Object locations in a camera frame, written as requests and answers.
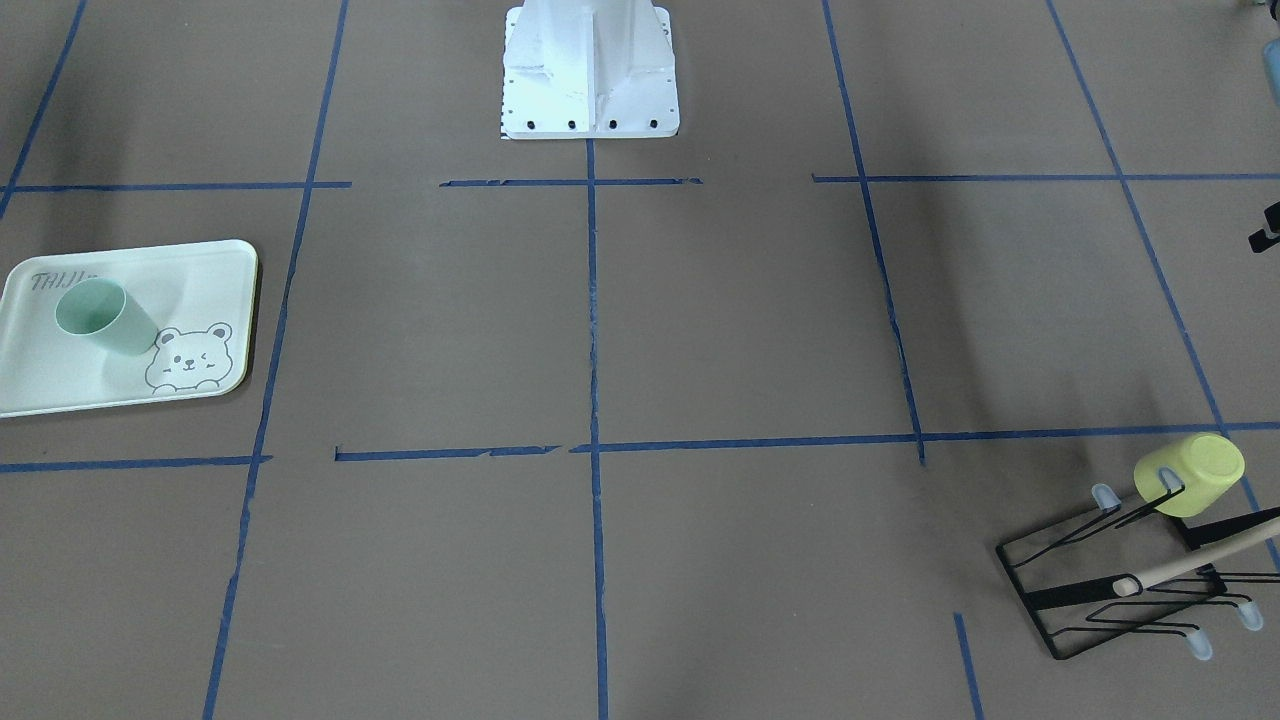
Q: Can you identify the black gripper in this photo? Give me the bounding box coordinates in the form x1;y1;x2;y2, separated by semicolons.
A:
1248;202;1280;252

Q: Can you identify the light green cup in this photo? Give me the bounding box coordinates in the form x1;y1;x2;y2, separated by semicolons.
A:
54;277;160;356

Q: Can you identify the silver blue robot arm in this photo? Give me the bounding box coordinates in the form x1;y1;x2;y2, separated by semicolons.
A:
1248;38;1279;254

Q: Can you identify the yellow cup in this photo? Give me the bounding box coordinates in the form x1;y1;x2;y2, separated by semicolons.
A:
1133;432;1245;519

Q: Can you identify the white bear print tray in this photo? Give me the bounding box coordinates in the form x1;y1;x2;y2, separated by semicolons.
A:
1;240;259;418

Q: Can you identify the black wire cup rack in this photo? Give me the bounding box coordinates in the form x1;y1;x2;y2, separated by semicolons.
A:
995;468;1277;661

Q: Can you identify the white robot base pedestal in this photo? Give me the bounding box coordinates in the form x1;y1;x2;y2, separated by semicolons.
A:
500;1;681;140

